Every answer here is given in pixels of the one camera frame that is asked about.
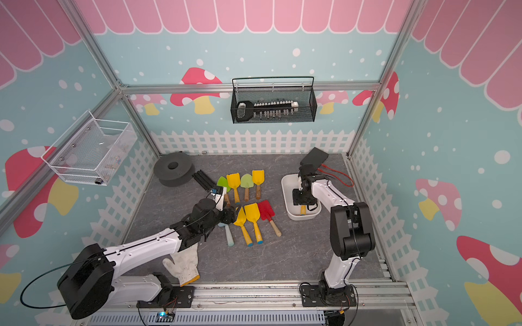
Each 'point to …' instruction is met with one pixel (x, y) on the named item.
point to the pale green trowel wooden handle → (247, 194)
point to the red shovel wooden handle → (275, 228)
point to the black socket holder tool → (246, 110)
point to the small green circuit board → (162, 317)
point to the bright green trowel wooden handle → (222, 182)
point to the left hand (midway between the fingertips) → (234, 207)
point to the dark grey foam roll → (174, 169)
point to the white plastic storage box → (289, 182)
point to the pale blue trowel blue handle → (228, 233)
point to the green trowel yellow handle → (303, 210)
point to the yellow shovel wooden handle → (258, 194)
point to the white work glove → (185, 265)
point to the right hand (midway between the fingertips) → (300, 200)
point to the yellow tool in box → (252, 213)
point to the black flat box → (315, 157)
